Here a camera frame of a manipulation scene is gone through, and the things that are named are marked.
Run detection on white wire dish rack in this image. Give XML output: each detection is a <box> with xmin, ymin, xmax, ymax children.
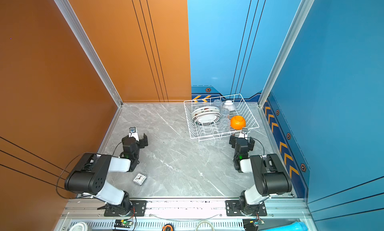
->
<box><xmin>183</xmin><ymin>94</ymin><xmax>260</xmax><ymax>142</ymax></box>

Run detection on green red rimmed plate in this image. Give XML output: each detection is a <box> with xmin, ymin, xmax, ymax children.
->
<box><xmin>194</xmin><ymin>110</ymin><xmax>222</xmax><ymax>126</ymax></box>

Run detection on watermelon pattern plate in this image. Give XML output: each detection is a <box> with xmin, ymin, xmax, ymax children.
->
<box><xmin>192</xmin><ymin>106</ymin><xmax>220</xmax><ymax>118</ymax></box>

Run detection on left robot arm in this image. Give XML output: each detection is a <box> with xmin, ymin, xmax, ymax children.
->
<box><xmin>65</xmin><ymin>132</ymin><xmax>148</xmax><ymax>216</ymax></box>

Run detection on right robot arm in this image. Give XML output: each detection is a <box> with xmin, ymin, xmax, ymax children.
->
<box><xmin>229</xmin><ymin>135</ymin><xmax>293</xmax><ymax>216</ymax></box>

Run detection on clear glass front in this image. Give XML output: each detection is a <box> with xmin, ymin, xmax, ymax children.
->
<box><xmin>218</xmin><ymin>117</ymin><xmax>231</xmax><ymax>133</ymax></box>

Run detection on clear glass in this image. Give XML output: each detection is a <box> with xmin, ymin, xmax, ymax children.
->
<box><xmin>212</xmin><ymin>99</ymin><xmax>223</xmax><ymax>110</ymax></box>
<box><xmin>218</xmin><ymin>117</ymin><xmax>231</xmax><ymax>133</ymax></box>
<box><xmin>221</xmin><ymin>108</ymin><xmax>230</xmax><ymax>119</ymax></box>

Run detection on orange bowl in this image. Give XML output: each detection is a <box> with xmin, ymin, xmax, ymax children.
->
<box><xmin>230</xmin><ymin>116</ymin><xmax>247</xmax><ymax>130</ymax></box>

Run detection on clear glass middle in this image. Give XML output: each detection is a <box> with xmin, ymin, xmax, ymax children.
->
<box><xmin>221</xmin><ymin>108</ymin><xmax>230</xmax><ymax>119</ymax></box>

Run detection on small white square clock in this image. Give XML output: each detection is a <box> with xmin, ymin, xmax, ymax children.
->
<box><xmin>133</xmin><ymin>173</ymin><xmax>147</xmax><ymax>186</ymax></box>

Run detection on clear glass back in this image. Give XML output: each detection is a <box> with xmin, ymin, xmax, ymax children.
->
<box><xmin>212</xmin><ymin>99</ymin><xmax>223</xmax><ymax>110</ymax></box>

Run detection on green circuit board left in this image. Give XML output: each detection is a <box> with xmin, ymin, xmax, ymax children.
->
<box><xmin>113</xmin><ymin>219</ymin><xmax>135</xmax><ymax>231</ymax></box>

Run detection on circuit board right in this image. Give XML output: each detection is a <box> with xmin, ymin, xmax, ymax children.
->
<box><xmin>243</xmin><ymin>219</ymin><xmax>265</xmax><ymax>231</ymax></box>

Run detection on orange black round object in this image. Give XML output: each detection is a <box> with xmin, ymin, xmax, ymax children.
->
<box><xmin>162</xmin><ymin>224</ymin><xmax>174</xmax><ymax>231</ymax></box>

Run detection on white round container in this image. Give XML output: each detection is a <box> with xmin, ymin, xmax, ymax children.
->
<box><xmin>68</xmin><ymin>222</ymin><xmax>92</xmax><ymax>231</ymax></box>

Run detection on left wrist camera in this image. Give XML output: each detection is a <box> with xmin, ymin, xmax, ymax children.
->
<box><xmin>129</xmin><ymin>127</ymin><xmax>138</xmax><ymax>137</ymax></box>

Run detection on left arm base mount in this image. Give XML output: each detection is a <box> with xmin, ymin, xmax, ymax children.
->
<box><xmin>98</xmin><ymin>200</ymin><xmax>147</xmax><ymax>218</ymax></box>

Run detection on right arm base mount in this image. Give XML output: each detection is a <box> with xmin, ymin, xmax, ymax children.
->
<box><xmin>225</xmin><ymin>200</ymin><xmax>268</xmax><ymax>217</ymax></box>

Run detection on aluminium front rail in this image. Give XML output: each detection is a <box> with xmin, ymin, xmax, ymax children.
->
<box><xmin>60</xmin><ymin>197</ymin><xmax>312</xmax><ymax>220</ymax></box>

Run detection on white cable loop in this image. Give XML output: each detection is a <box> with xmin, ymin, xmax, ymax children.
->
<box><xmin>194</xmin><ymin>219</ymin><xmax>216</xmax><ymax>231</ymax></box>

